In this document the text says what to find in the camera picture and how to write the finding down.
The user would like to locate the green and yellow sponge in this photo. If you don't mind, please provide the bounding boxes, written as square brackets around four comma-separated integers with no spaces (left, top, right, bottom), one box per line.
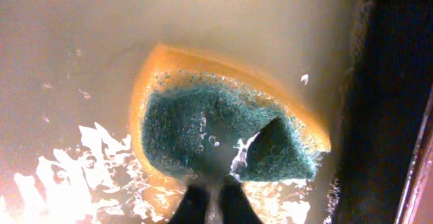
[129,45,332,182]

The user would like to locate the green water tray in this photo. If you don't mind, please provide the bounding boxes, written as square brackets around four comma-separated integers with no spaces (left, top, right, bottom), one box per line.
[1,0,432,223]

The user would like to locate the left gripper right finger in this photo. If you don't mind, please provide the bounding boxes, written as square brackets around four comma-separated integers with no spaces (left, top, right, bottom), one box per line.
[219,175,263,224]

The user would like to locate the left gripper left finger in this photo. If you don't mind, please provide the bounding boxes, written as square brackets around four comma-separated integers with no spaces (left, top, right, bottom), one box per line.
[168,185,210,224]

